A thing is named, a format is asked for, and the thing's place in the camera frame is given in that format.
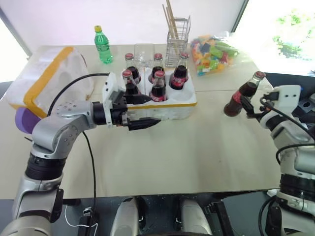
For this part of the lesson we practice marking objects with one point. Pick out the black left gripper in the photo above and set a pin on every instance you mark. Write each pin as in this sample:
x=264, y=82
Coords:
x=118, y=107

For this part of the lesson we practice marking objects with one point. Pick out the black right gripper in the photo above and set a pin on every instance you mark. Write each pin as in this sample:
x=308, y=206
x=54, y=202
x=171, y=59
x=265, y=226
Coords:
x=261, y=112

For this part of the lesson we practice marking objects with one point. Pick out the glass cola bottle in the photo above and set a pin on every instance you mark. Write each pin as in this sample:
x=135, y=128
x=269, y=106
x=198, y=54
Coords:
x=179, y=76
x=130, y=86
x=157, y=64
x=133, y=71
x=158, y=89
x=236, y=100

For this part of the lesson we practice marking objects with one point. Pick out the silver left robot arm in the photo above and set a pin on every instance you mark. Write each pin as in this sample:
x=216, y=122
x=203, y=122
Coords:
x=49, y=130

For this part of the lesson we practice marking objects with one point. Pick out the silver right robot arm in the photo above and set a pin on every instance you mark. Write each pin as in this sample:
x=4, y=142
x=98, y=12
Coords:
x=288, y=137

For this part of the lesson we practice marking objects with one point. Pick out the white foam bottle crate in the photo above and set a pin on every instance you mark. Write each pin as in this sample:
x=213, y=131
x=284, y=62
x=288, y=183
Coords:
x=177, y=108

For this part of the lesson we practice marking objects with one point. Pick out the white foam box yellow tape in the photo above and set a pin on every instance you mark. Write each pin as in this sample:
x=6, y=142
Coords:
x=61, y=78

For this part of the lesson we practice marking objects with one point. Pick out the black block with hole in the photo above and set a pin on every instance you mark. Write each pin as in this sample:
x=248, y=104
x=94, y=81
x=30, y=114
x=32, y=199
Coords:
x=306, y=104

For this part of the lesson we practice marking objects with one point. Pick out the bag of colourful blocks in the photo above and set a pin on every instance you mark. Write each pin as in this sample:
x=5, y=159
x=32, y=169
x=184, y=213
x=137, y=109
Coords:
x=211, y=55

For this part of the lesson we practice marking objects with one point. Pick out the green plastic soda bottle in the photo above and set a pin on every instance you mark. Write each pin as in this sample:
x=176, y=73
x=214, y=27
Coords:
x=103, y=46

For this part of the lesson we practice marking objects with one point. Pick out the wooden chopstick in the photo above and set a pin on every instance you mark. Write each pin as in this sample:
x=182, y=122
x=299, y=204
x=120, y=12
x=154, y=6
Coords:
x=167, y=20
x=172, y=19
x=171, y=32

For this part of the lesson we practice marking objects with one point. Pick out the grey rounded robot shape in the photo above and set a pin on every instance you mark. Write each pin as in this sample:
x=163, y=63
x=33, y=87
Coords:
x=125, y=216
x=195, y=216

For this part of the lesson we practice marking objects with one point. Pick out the purple round object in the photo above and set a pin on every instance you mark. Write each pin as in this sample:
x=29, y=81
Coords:
x=24, y=120

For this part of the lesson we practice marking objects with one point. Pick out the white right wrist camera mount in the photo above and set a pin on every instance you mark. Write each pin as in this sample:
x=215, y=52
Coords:
x=289, y=97

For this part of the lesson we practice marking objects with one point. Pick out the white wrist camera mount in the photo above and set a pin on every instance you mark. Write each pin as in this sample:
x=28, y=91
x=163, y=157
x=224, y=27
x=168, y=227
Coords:
x=110, y=82
x=289, y=97

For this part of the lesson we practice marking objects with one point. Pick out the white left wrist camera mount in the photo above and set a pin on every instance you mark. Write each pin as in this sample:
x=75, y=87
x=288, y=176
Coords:
x=110, y=82

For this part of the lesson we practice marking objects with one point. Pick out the dark window frame post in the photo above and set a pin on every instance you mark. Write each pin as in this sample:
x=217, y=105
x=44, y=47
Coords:
x=17, y=32
x=240, y=16

